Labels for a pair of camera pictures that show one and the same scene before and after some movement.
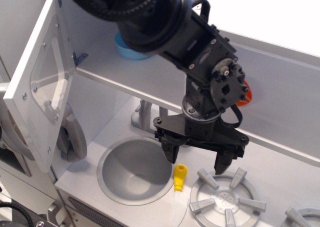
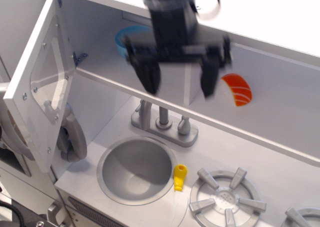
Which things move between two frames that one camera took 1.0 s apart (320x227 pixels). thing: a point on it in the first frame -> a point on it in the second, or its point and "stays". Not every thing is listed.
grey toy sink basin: [136, 171] stays
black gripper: [206, 129] -> [220, 51]
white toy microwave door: [38, 92] stays
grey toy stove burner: [229, 199] stays
